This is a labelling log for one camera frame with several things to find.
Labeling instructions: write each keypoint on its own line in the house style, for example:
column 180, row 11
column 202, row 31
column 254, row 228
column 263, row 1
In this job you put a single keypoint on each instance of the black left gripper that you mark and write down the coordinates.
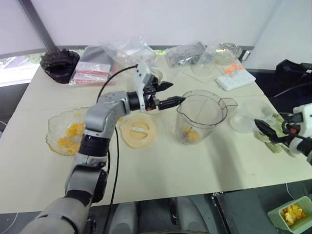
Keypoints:
column 151, row 100

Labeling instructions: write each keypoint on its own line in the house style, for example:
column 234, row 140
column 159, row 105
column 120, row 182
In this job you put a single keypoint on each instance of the orange segments pile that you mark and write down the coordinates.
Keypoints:
column 67, row 145
column 75, row 129

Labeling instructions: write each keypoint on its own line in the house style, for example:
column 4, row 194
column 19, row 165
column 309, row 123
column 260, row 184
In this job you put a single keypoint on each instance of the plastic packet with red strips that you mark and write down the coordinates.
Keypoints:
column 91, row 67

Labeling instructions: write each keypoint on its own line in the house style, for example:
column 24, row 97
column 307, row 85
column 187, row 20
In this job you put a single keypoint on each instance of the black crumpled plastic tray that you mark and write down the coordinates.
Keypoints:
column 59, row 65

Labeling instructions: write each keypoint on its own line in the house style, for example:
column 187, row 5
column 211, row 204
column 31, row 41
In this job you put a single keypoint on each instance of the plastic bag with dark contents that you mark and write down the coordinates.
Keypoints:
column 185, row 54

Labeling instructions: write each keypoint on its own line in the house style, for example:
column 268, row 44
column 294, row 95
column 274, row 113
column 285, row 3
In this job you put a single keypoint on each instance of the small orange plastic pieces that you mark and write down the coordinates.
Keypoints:
column 231, row 69

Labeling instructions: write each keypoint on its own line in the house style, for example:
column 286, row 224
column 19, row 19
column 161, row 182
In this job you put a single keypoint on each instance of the green plastic bin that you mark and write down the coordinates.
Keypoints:
column 275, row 214

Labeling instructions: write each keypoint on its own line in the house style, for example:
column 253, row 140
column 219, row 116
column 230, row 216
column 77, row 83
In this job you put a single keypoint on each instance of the orange segments in jar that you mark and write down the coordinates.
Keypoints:
column 190, row 134

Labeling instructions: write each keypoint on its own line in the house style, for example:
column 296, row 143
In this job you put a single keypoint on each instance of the black case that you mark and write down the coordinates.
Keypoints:
column 292, row 75

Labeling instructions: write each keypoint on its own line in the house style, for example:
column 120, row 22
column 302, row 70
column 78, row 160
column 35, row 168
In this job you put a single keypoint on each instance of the clear glass bowl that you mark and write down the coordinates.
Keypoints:
column 58, row 126

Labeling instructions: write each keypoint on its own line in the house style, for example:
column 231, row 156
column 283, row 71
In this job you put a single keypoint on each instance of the beige blender jar lid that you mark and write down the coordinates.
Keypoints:
column 139, row 131

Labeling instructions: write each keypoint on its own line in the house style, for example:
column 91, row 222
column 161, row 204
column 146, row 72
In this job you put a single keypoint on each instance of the clear crumpled plastic bag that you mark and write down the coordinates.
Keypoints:
column 129, row 50

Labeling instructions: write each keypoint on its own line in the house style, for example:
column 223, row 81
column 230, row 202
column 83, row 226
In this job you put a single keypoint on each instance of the orange peel pieces in bin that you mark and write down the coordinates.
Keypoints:
column 292, row 214

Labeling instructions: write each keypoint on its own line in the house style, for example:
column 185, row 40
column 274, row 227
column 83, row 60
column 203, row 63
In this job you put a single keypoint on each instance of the clear plastic measuring cup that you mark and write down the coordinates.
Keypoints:
column 246, row 117

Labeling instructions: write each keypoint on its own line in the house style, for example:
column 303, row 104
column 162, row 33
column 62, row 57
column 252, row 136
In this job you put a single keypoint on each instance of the dark window frame post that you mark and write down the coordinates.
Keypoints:
column 40, row 24

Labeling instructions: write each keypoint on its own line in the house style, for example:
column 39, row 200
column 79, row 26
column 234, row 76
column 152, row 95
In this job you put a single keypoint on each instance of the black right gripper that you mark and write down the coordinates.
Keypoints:
column 293, row 126

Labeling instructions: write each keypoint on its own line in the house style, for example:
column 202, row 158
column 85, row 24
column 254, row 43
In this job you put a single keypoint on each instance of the silver foil bag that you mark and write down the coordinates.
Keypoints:
column 229, row 50

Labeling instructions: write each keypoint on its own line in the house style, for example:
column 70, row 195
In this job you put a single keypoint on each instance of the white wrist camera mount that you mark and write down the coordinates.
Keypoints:
column 142, row 73
column 304, row 111

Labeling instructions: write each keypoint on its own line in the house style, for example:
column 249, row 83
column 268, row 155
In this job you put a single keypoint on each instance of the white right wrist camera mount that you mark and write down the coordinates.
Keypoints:
column 304, row 111

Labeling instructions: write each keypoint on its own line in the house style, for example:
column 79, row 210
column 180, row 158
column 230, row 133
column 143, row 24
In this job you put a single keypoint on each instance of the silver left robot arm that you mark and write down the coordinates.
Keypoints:
column 102, row 114

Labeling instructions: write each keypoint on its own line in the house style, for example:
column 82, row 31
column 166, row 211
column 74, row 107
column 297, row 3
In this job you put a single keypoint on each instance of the white perforated plastic block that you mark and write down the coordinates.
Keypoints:
column 235, row 81

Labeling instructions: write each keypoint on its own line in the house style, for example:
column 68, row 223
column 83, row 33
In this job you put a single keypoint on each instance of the large clear plastic bag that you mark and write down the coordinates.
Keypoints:
column 209, row 65

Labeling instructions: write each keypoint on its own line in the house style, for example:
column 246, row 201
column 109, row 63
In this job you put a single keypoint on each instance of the clear plastic blender jar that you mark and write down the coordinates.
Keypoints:
column 202, row 117

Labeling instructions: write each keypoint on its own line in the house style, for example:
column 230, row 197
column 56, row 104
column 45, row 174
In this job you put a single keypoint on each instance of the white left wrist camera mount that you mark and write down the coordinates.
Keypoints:
column 142, row 73

